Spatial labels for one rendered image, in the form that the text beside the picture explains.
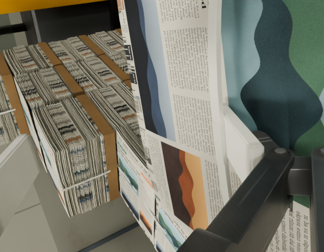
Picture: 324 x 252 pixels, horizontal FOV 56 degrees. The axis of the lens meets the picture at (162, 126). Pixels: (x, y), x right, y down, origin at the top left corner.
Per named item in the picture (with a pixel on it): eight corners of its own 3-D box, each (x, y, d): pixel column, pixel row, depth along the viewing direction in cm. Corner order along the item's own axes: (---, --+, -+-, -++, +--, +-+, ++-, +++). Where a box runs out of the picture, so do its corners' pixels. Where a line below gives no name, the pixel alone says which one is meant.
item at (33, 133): (48, 172, 141) (46, 173, 141) (33, 139, 160) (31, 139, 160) (29, 106, 119) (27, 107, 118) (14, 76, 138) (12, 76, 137)
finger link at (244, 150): (249, 147, 14) (265, 145, 14) (215, 103, 21) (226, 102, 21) (251, 200, 15) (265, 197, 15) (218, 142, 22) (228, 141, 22)
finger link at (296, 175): (279, 177, 13) (347, 166, 13) (242, 132, 18) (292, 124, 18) (278, 205, 14) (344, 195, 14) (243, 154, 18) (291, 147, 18)
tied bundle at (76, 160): (121, 198, 133) (69, 221, 123) (94, 156, 152) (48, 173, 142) (116, 132, 109) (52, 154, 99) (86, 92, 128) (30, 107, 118)
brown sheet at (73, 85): (93, 156, 151) (85, 159, 150) (73, 126, 171) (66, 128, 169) (83, 90, 128) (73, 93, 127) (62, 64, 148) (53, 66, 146)
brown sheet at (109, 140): (119, 198, 133) (110, 202, 131) (93, 157, 151) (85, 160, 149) (115, 132, 109) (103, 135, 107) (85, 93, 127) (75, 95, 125)
